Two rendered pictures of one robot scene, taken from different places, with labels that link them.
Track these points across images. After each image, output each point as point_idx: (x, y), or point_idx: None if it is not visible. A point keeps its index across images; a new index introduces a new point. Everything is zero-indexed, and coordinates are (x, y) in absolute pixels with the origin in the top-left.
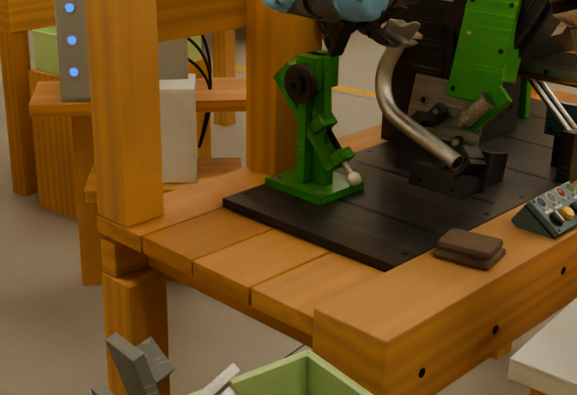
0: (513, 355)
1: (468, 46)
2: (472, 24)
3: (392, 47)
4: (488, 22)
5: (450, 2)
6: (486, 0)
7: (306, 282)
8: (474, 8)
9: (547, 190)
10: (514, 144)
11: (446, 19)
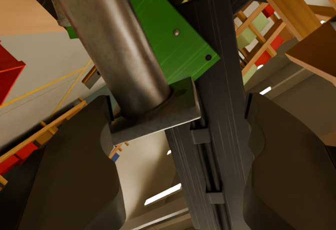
0: None
1: (161, 22)
2: (182, 42)
3: (23, 162)
4: (171, 60)
5: (240, 7)
6: (195, 70)
7: None
8: (198, 54)
9: None
10: None
11: None
